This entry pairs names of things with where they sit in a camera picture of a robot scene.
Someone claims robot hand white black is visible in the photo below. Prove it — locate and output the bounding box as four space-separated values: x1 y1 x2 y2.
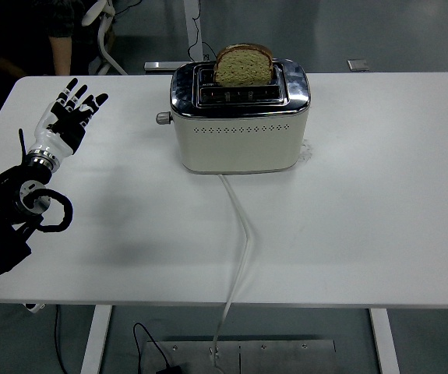
31 77 110 159

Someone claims cream and chrome toaster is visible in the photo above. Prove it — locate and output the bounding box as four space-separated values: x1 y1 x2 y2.
155 58 312 175

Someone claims person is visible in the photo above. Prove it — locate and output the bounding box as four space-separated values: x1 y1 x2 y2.
0 0 88 77

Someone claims white office chair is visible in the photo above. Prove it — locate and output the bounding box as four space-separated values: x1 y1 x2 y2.
81 0 129 76

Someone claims white background table leg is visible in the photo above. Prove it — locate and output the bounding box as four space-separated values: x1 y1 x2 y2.
144 0 205 72

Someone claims slice of brown bread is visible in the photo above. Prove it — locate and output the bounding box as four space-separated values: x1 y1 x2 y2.
213 42 274 88

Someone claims grey metal plate with screws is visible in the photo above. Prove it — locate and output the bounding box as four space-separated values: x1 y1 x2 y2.
142 340 337 374

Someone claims black background cable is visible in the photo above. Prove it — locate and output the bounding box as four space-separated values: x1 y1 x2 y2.
187 15 217 62

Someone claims long black hanging cable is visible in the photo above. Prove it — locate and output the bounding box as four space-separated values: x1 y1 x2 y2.
54 305 69 374

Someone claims white toaster power cord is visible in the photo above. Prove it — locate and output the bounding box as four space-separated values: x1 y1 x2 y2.
211 174 256 374

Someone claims thin black cable with adapter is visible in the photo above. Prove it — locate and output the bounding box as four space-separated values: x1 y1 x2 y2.
132 322 170 369

